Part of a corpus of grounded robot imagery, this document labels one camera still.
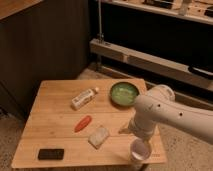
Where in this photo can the dark wooden cabinet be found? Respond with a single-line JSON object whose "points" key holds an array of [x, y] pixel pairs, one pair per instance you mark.
{"points": [[49, 41]]}

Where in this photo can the wooden table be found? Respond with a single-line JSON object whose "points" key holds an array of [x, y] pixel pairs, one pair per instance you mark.
{"points": [[52, 120]]}

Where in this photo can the green bowl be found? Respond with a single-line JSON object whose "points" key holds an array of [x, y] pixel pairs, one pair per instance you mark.
{"points": [[123, 93]]}

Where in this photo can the white paper cup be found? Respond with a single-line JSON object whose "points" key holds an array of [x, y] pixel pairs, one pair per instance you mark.
{"points": [[139, 151]]}

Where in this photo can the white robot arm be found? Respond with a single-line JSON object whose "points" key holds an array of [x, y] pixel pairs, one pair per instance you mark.
{"points": [[158, 105]]}

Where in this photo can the metal shelf frame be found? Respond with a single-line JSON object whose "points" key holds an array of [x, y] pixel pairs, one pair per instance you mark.
{"points": [[173, 72]]}

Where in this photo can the black rectangular sponge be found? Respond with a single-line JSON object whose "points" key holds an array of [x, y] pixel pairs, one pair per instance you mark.
{"points": [[51, 154]]}

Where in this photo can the red pepper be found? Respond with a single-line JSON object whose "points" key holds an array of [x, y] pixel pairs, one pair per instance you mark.
{"points": [[83, 123]]}

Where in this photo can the white bottle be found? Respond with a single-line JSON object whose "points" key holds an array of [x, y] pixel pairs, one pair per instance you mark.
{"points": [[84, 97]]}

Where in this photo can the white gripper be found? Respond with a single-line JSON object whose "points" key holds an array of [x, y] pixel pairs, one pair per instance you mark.
{"points": [[143, 129]]}

